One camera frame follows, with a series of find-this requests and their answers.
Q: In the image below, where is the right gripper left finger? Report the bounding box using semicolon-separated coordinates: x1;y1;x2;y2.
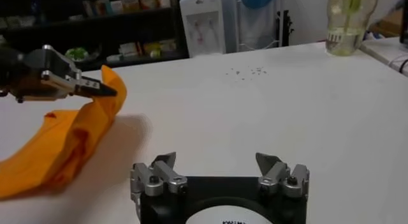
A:
129;151;189;198

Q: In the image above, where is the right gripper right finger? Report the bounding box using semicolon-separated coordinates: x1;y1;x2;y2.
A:
255;152;310;199

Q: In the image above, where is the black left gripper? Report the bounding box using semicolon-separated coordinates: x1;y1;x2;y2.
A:
0;45;119;103

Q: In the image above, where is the orange t-shirt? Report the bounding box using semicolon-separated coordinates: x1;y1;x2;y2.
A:
0;64;128;200

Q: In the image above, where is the glass bowl with green items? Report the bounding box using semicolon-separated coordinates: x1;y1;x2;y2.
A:
65;45;101;64

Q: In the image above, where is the black shelving unit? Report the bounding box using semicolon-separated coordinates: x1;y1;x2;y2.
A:
0;0;189;72

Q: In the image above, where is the white water dispenser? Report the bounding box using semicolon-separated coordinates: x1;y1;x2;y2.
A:
179;0;227;59

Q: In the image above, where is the black metal stand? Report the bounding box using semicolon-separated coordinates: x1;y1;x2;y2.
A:
277;10;295;47

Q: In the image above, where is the green lid drink bottle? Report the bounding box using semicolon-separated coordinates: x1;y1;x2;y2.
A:
325;0;383;57

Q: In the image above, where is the white side desk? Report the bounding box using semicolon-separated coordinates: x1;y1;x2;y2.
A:
360;36;408;78

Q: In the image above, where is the large brown cardboard box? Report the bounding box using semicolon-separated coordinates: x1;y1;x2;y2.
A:
369;8;404;38

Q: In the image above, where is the grey open laptop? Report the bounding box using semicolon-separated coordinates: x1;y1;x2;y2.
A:
400;0;408;49

